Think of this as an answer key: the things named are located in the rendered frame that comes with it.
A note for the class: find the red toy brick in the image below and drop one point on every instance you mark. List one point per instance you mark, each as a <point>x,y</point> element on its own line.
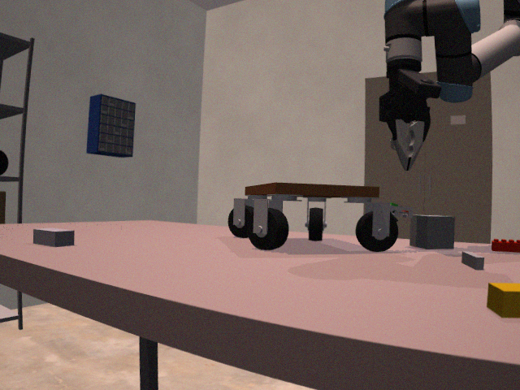
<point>506,246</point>

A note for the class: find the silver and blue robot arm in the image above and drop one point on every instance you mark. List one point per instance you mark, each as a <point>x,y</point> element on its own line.
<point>451,22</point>

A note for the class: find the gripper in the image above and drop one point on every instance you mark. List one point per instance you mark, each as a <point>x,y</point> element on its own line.
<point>405,104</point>

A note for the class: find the wheeled dolly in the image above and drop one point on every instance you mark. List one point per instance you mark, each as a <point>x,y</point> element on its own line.
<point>267,227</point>

